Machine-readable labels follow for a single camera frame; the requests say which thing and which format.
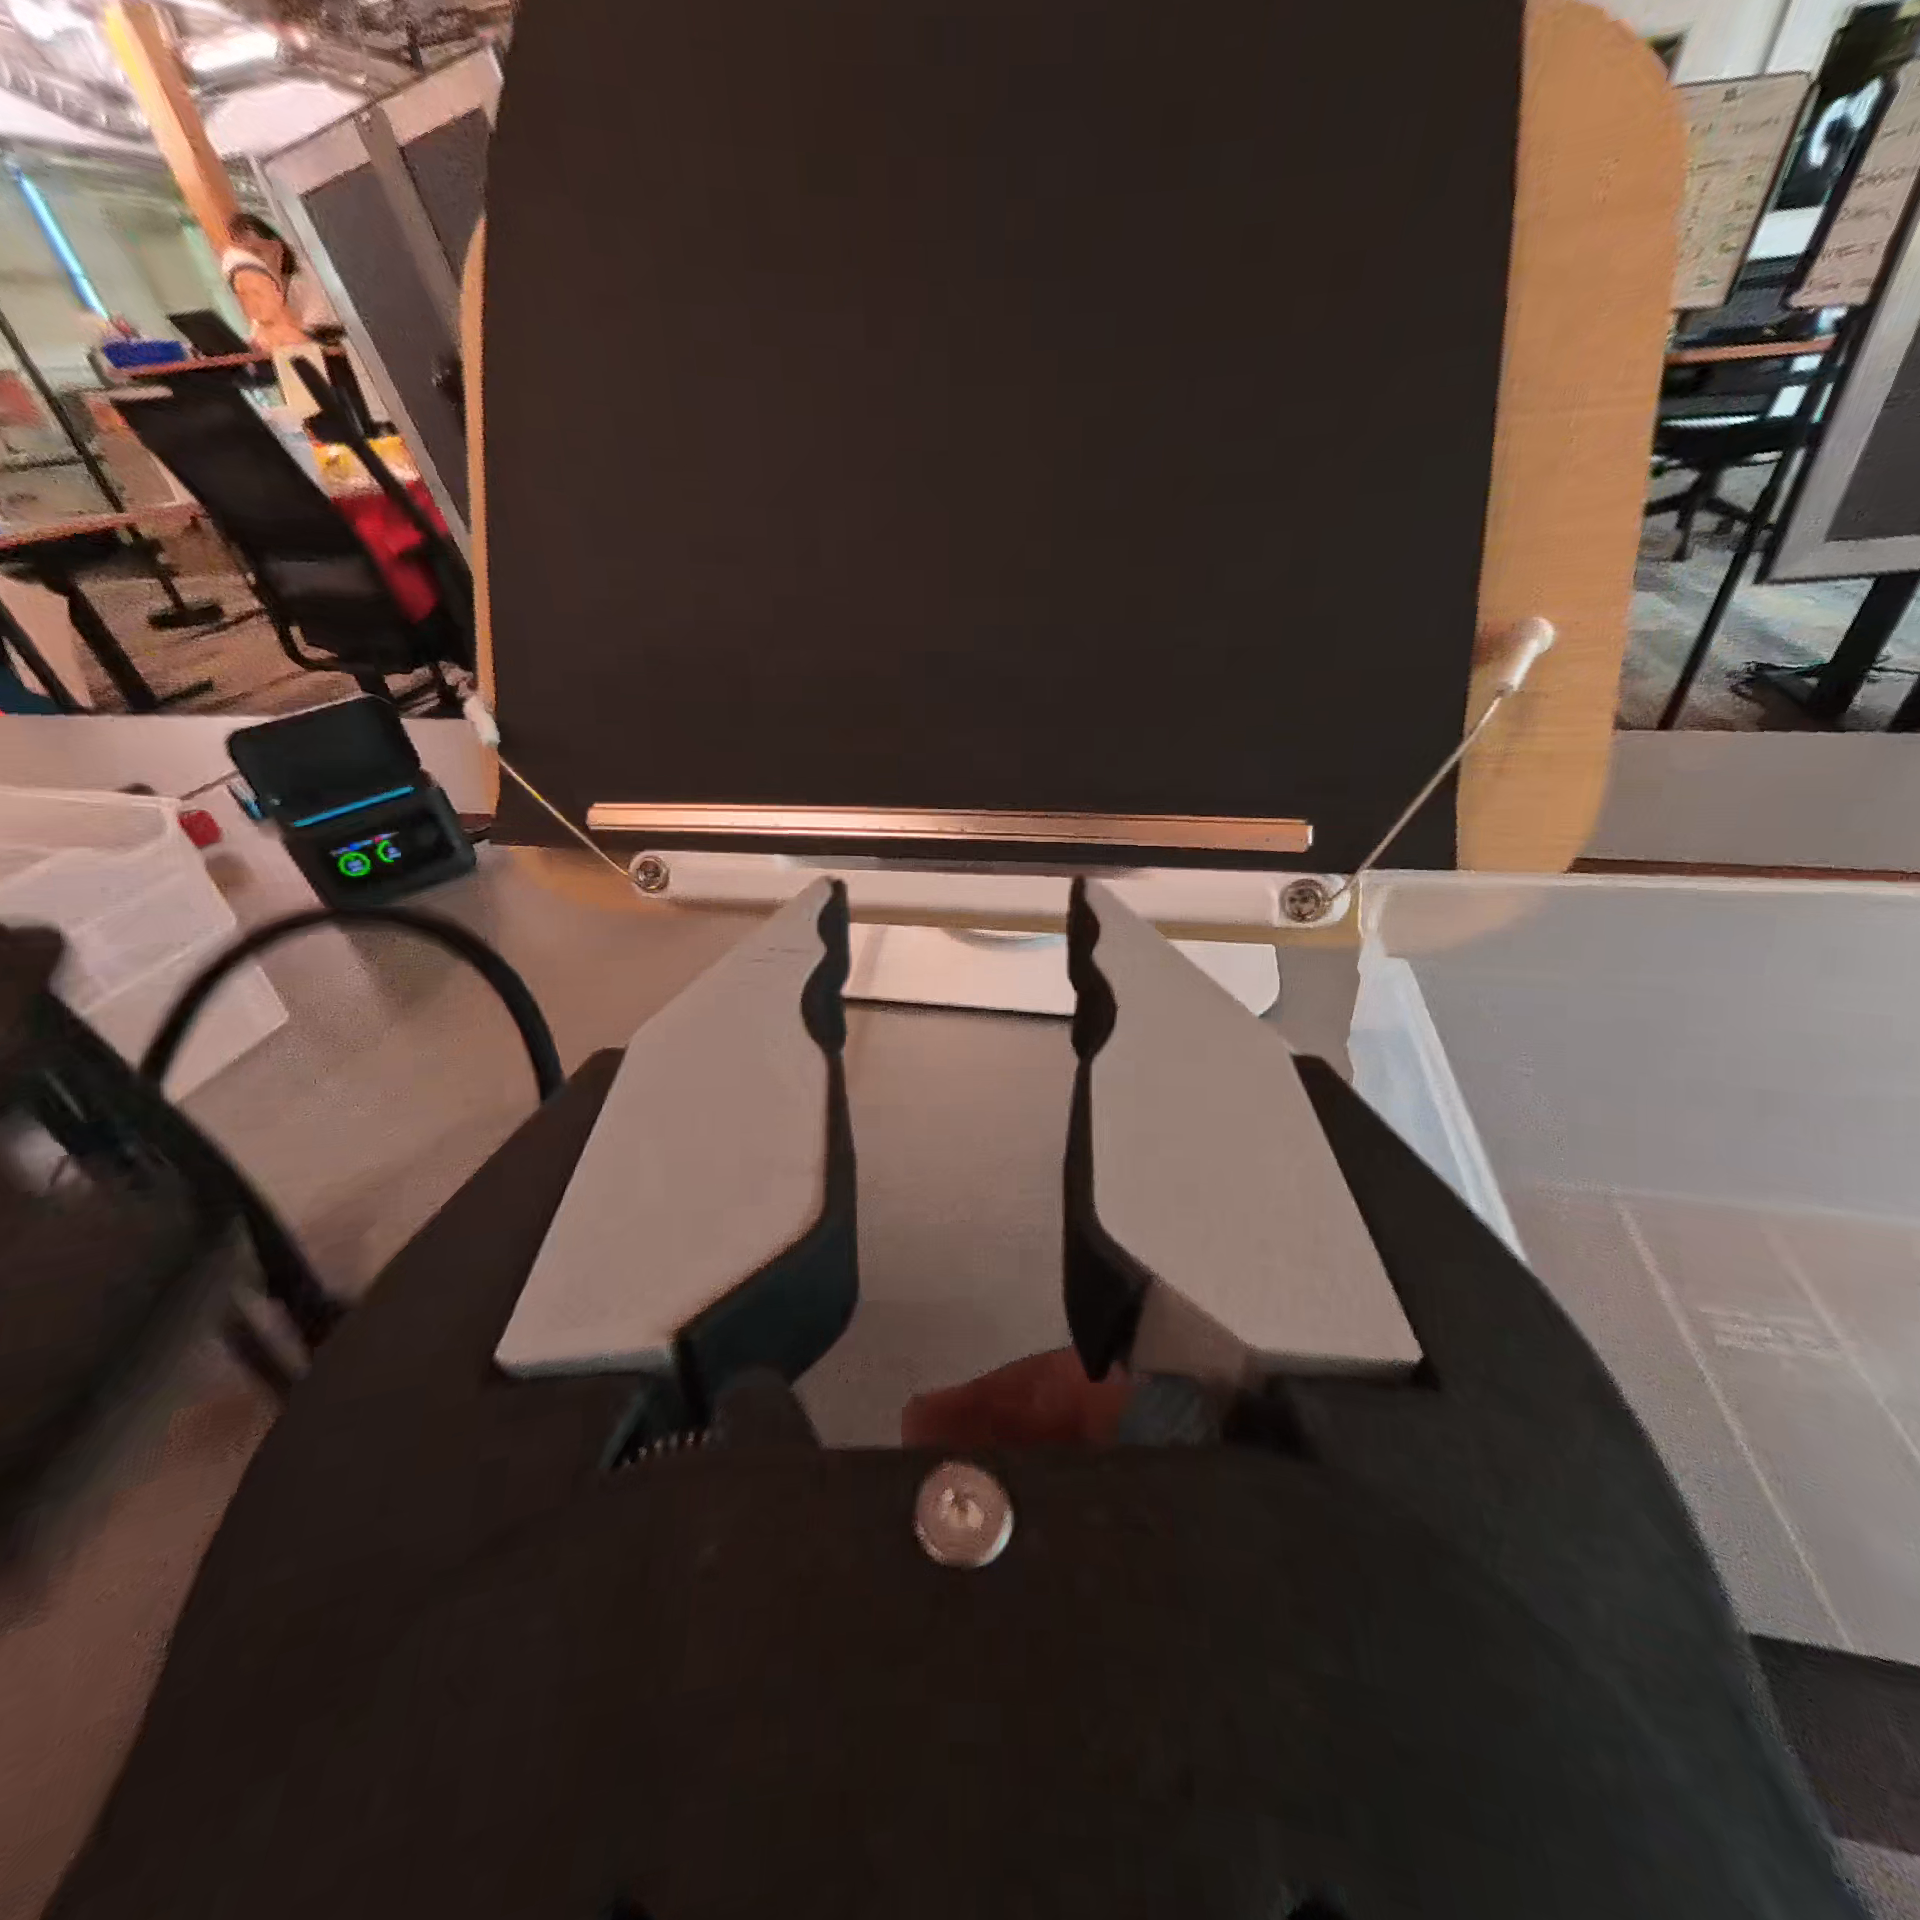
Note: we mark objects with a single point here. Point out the grey framed partition panel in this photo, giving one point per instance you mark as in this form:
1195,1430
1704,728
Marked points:
369,226

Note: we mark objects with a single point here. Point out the dark framed panel on stand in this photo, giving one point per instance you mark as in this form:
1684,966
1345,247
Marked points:
1875,452

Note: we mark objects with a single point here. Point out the wooden book stand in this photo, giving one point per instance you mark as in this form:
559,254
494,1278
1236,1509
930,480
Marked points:
1575,452

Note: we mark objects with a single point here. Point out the black charging case green display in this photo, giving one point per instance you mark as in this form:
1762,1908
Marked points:
322,765

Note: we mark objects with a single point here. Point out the red bag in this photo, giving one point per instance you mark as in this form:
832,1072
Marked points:
393,557

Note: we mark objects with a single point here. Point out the clear plastic bin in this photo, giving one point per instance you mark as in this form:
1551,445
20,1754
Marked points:
1651,1050
90,901

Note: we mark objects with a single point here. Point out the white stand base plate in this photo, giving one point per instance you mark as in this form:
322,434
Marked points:
960,975

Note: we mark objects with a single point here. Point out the black office chair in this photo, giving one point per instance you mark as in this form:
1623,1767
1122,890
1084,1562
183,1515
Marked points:
240,480

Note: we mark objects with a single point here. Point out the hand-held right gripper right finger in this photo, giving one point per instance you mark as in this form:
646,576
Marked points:
1244,1171

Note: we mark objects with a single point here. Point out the whiteboard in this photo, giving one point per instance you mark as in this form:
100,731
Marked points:
1860,196
1739,188

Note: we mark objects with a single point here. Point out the wooden office desk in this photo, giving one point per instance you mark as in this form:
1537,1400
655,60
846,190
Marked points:
90,525

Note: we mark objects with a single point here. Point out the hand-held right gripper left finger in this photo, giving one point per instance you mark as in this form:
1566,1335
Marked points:
662,1171

